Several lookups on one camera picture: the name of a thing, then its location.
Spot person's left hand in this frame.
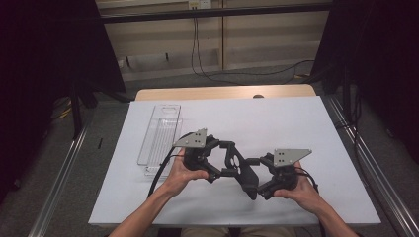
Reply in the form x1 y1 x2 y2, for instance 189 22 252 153
161 147 210 198

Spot metal floor rail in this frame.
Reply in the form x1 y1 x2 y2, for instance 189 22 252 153
324 95 419 237
28 123 91 237

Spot wall power outlet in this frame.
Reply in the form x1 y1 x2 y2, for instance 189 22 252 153
188 0 212 10

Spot black curtain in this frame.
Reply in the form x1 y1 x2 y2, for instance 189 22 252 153
0 0 126 205
310 0 419 166

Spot white table mat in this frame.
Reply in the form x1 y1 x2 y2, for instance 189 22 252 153
88 95 382 227

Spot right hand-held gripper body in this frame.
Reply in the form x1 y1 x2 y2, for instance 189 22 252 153
268 148 313 192

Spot black stand leg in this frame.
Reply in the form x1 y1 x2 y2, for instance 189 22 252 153
69 82 84 140

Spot yellow cable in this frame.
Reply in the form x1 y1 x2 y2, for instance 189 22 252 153
50 98 74 120

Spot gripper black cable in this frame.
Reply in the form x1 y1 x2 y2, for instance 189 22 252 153
293 166 320 195
146 131 196 199

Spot black horizontal bar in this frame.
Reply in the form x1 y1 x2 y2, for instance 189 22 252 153
98 2 334 25

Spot person's right hand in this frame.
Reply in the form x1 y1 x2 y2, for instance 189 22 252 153
273 163 322 215

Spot black floor cables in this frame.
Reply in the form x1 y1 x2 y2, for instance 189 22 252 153
190 16 317 86

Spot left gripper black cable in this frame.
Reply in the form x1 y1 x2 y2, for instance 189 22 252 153
146 131 196 199

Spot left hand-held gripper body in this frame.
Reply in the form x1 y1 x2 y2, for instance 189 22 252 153
172 127 220 172

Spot wooden table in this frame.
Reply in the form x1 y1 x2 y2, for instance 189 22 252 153
134 84 317 102

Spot clear plastic packaging box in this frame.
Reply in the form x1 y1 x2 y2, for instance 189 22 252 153
136 104 184 181

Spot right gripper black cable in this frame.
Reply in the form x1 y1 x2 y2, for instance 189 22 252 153
293 166 320 195

